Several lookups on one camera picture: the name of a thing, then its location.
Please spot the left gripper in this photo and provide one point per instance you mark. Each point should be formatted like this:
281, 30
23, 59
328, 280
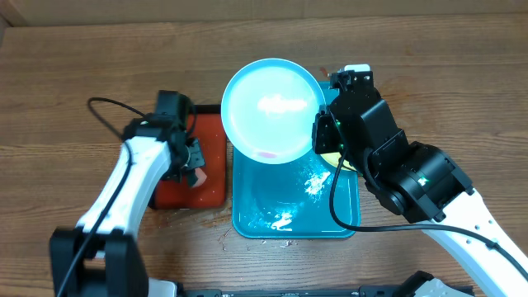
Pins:
195, 158

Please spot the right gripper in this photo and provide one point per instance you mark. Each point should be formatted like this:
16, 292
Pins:
323, 134

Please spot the light blue plate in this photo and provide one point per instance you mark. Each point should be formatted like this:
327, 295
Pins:
268, 109

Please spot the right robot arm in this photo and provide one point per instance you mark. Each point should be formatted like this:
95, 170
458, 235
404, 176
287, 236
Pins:
424, 185

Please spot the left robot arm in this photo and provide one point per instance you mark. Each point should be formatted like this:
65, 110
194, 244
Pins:
100, 256

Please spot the black tray with red liquid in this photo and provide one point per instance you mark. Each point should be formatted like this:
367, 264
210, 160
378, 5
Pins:
172, 195

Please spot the teal plastic serving tray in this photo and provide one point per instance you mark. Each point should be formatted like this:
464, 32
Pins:
287, 200

